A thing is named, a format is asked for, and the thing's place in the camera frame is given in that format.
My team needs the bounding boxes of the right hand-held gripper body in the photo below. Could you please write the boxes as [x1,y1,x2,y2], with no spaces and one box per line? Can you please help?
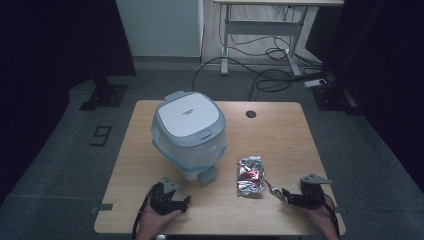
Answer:
[298,173,334,210]

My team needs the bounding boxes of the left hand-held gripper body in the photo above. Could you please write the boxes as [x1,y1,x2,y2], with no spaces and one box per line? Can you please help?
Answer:
[148,177,188,216]

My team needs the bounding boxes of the silver foil packet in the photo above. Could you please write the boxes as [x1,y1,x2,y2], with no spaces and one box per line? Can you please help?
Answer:
[236,155,268,198]

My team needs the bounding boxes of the white grey pedal trash can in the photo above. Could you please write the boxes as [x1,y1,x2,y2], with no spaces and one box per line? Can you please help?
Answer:
[150,90,228,184]

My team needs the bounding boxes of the person's left hand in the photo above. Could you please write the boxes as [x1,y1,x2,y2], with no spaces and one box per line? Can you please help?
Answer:
[135,204,183,240]

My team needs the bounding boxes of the person's right hand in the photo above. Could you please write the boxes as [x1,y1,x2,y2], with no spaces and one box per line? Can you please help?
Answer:
[303,195,340,240]

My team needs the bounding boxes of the clear plastic bin liner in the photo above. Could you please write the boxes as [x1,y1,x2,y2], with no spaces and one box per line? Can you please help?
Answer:
[150,122,228,172]

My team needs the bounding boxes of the grey tape strip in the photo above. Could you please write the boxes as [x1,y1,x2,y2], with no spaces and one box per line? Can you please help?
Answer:
[90,202,114,215]

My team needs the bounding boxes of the white power strip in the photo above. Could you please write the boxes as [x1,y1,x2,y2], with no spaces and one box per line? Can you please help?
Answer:
[303,78,328,89]

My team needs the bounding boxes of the dark curtain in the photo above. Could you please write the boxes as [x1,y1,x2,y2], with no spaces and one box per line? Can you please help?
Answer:
[0,0,137,201]
[304,0,424,193]

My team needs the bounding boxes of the white cabinet panel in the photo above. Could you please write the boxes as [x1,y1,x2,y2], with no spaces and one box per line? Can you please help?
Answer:
[115,0,205,63]

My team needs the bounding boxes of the right hand-held gripper black cable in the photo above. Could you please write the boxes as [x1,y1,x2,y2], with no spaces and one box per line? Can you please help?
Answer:
[318,193,341,238]

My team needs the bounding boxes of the hand-held gripper black cable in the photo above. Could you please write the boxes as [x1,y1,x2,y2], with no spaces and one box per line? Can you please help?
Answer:
[131,183,160,240]
[318,193,341,238]

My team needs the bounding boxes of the left hand-held gripper black cable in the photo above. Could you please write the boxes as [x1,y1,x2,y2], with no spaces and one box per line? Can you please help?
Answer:
[131,183,160,240]

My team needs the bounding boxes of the black stand base plate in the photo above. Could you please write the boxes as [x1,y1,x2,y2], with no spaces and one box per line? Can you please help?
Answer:
[310,83,364,117]
[78,77,130,112]

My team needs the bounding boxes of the tangle of black floor cables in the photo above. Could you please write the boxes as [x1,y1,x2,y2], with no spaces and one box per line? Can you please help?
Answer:
[245,68,325,102]

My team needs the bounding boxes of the long black floor cable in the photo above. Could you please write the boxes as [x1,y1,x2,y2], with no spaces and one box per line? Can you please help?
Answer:
[191,55,264,92]

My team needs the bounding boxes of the black cables under desk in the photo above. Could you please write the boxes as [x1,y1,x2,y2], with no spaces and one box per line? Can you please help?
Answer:
[218,4,309,62]

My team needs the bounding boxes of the white desk frame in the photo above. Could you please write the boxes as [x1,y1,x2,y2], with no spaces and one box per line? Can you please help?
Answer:
[213,0,345,78]

